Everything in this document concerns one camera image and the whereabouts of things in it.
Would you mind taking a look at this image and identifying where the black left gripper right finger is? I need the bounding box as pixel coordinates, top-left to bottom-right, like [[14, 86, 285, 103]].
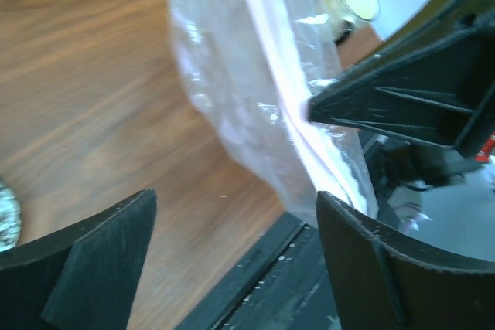
[[316, 192, 494, 329]]

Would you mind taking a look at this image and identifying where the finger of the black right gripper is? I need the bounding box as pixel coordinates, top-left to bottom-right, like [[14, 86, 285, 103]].
[[309, 29, 494, 158]]

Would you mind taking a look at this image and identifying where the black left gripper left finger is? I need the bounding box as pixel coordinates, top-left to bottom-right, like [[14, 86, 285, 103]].
[[1, 189, 157, 329]]

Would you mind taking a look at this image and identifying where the clear zip top bag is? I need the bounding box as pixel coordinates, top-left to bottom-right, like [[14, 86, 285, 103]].
[[168, 0, 378, 224]]

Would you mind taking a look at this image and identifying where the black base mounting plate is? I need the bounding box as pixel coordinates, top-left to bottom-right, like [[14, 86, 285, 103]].
[[173, 182, 495, 330]]

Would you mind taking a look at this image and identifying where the cream metal cup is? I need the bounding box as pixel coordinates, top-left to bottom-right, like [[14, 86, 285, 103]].
[[323, 0, 380, 45]]

